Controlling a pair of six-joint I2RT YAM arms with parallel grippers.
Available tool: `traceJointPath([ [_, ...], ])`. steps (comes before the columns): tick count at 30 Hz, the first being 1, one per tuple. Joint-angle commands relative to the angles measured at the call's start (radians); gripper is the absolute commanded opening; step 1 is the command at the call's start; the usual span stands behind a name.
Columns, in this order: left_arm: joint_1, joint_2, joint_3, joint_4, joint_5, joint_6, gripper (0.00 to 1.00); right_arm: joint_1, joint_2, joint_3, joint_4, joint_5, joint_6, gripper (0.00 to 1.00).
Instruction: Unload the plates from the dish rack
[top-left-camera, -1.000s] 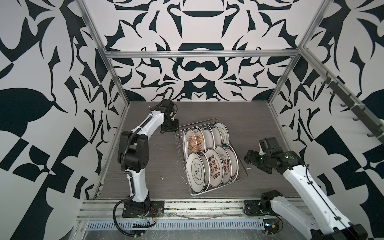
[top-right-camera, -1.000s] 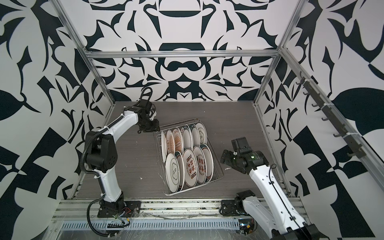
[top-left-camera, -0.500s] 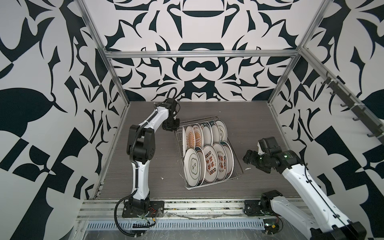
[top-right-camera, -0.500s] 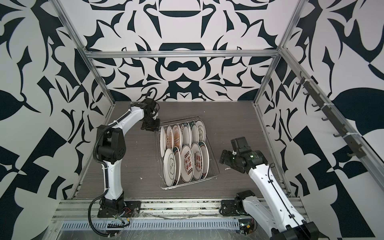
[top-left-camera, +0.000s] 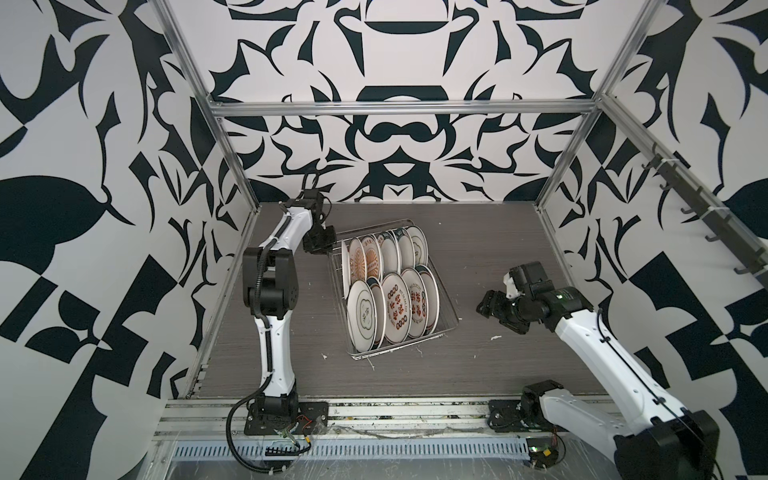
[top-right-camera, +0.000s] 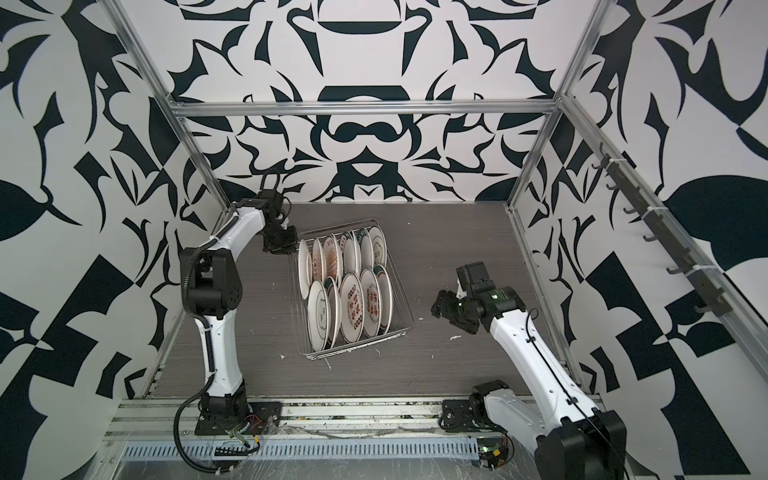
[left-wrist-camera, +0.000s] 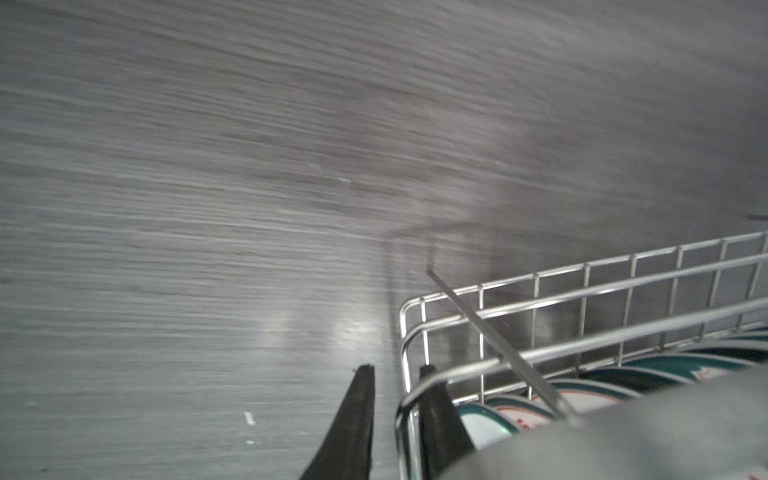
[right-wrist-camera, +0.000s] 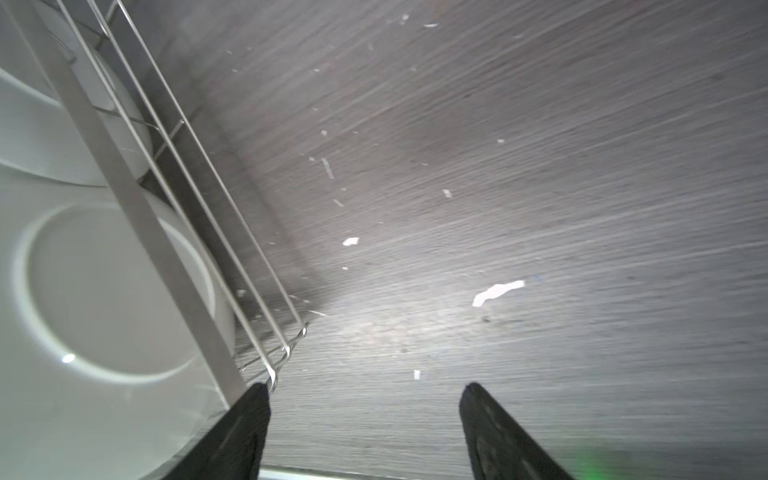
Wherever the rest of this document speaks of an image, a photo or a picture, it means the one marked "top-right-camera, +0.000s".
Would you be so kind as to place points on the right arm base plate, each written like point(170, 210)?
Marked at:
point(458, 416)

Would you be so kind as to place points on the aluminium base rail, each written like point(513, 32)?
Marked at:
point(304, 417)

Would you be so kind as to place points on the white plate back row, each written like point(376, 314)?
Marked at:
point(318, 261)

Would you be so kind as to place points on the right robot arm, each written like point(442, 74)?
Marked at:
point(568, 435)

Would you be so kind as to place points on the white plate orange sunburst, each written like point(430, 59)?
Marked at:
point(332, 255)

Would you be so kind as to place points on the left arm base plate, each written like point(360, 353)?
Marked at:
point(255, 418)

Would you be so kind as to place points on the white plate red green band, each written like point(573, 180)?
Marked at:
point(333, 298)
point(386, 298)

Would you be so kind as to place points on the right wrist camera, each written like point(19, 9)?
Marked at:
point(474, 278)

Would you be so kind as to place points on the white cable duct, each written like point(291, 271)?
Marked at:
point(341, 449)

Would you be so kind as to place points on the aluminium frame crossbar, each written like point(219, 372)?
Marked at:
point(370, 107)

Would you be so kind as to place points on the white plate green cloud motif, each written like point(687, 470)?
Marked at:
point(318, 316)
point(305, 272)

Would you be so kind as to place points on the white plate green rim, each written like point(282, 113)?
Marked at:
point(350, 253)

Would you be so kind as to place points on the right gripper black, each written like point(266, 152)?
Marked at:
point(444, 305)

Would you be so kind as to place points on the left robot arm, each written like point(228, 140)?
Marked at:
point(211, 291)

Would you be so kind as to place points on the white plate green lettering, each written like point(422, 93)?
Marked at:
point(365, 244)

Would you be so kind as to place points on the wire dish rack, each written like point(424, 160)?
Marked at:
point(402, 318)

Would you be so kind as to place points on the white plate red characters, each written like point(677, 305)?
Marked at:
point(372, 303)
point(352, 309)

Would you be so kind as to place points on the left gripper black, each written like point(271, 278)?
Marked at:
point(291, 246)

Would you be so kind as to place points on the wall hook rail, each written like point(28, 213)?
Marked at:
point(667, 232)

